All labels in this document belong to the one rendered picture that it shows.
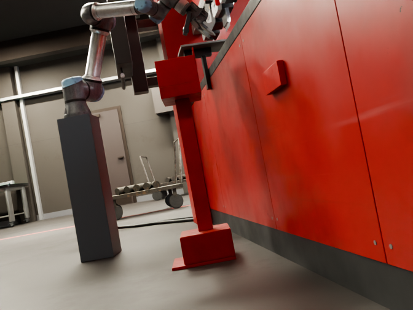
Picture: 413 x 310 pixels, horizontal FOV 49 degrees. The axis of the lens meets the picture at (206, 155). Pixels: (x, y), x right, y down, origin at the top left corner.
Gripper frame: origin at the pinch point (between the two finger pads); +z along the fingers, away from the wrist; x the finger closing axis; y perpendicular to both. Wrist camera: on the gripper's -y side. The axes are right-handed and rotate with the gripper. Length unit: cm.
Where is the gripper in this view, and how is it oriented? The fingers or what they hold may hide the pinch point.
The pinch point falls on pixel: (211, 37)
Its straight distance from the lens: 246.2
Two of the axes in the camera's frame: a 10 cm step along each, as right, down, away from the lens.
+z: 7.6, 6.4, 0.7
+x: -1.5, 0.7, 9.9
